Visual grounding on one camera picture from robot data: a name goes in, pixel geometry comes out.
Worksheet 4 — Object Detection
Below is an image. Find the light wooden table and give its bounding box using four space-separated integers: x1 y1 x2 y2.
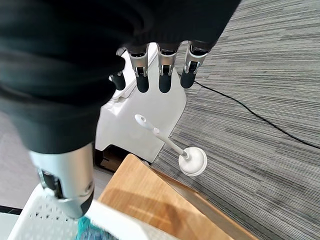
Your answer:
97 153 260 240

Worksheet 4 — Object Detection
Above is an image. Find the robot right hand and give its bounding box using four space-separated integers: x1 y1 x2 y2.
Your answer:
0 0 242 220

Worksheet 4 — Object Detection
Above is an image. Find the white toilet brush with holder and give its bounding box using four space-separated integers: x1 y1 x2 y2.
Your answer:
134 114 208 177

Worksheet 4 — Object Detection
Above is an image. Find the black floor cable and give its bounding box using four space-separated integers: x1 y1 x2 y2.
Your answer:
177 72 320 150

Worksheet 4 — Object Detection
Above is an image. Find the white plastic laundry basket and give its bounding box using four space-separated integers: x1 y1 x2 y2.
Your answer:
7 183 181 240

